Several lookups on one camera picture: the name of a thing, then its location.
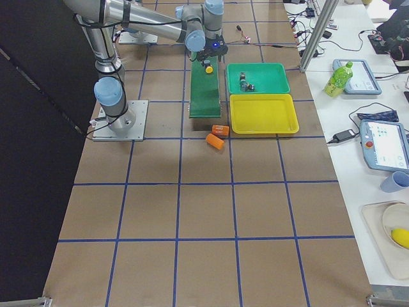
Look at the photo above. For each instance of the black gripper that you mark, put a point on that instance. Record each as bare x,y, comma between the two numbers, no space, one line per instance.
208,53

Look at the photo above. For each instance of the orange cylinder with 4680 print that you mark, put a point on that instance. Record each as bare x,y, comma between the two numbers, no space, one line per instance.
220,130

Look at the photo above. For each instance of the plain orange cylinder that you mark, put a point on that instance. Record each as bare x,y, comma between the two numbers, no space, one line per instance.
215,141

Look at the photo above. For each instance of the green conveyor belt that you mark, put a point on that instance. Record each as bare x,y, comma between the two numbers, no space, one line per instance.
204,91

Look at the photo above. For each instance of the green plastic tray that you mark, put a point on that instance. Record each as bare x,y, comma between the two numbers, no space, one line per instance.
267,78

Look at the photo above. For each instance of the yellow plastic tray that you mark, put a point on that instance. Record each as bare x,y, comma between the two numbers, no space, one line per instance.
263,114

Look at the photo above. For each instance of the green tea bottle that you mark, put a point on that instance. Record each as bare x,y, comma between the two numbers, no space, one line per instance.
337,83

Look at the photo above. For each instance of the black power adapter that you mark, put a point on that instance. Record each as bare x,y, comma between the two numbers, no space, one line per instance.
342,136

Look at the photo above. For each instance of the far teach pendant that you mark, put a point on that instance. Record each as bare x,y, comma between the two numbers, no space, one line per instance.
363,81

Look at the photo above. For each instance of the teach pendant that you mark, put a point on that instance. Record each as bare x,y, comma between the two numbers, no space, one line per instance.
363,81
384,145

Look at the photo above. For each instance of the dark patterned cloth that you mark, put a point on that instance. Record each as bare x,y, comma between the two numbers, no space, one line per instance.
387,116

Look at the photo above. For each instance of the near teach pendant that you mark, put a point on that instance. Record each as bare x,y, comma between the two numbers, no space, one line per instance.
384,145

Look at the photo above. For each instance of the blue plastic cup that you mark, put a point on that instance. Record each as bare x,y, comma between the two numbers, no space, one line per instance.
395,182

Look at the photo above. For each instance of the beige bowl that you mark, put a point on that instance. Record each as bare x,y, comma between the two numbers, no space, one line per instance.
395,216

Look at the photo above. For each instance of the yellow lemon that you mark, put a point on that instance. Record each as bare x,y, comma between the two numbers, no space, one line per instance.
401,237

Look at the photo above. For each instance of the beige serving tray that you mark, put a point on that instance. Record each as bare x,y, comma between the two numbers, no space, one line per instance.
394,257

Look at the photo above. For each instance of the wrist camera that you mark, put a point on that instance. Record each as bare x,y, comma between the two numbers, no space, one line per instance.
217,45

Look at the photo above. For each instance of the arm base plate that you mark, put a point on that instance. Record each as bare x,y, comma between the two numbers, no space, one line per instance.
128,127
149,39

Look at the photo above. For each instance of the aluminium frame post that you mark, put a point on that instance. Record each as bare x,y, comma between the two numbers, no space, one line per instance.
323,20

